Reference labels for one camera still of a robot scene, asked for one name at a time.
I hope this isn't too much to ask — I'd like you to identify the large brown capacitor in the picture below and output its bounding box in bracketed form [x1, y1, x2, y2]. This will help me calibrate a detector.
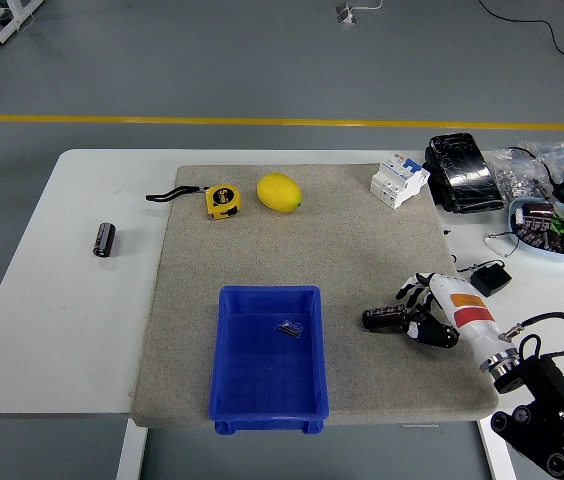
[520, 201, 557, 221]

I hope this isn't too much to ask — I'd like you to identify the white desk frame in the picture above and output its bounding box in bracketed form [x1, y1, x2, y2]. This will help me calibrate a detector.
[0, 0, 46, 49]

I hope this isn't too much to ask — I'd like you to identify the blue plastic box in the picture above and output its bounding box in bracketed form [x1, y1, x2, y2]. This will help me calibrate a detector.
[209, 284, 331, 435]

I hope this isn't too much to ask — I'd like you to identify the black floor cable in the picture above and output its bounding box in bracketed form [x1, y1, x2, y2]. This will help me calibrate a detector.
[476, 0, 564, 76]

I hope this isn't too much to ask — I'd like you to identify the thin looped wire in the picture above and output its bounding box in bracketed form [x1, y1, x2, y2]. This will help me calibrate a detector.
[484, 231, 521, 259]

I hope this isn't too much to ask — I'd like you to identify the white table leg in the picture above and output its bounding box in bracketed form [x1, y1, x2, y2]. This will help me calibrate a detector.
[115, 418, 149, 480]
[476, 418, 517, 480]

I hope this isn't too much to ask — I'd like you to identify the yellow lemon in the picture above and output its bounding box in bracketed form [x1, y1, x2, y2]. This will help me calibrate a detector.
[256, 172, 303, 214]

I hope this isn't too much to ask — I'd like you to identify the yellow tape measure black strap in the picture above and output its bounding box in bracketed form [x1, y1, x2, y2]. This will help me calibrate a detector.
[145, 183, 243, 221]

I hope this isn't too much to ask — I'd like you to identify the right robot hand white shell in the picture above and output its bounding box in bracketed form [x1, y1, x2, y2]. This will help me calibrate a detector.
[394, 272, 517, 366]

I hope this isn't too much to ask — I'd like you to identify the white circuit breaker blue lever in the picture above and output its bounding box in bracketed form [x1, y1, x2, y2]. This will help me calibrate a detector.
[369, 153, 431, 210]

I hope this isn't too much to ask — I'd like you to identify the grey floor socket white cable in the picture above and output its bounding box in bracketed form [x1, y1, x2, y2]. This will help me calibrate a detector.
[335, 0, 383, 26]

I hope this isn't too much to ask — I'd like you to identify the small clear bag with part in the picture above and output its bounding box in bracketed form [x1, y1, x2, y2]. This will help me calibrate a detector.
[274, 318, 304, 340]

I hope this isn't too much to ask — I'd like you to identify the light blue bowl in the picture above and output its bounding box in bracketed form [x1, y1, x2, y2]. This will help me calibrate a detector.
[507, 197, 564, 263]

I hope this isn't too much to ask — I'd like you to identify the black cylindrical battery white print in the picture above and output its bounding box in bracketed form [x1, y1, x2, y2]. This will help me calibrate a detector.
[92, 222, 116, 259]
[361, 305, 408, 332]

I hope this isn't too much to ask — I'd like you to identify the small black power adapter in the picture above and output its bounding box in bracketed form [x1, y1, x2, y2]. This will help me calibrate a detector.
[449, 253, 513, 298]

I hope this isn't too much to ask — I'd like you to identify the black device in clear wrap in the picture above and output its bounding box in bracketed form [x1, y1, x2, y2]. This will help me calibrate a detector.
[422, 132, 507, 215]

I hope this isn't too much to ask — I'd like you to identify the clear bag of metal nuts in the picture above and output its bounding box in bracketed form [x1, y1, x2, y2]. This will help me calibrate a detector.
[490, 147, 556, 202]

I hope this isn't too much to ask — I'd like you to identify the grey-brown mat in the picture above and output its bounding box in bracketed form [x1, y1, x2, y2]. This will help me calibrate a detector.
[129, 163, 499, 430]

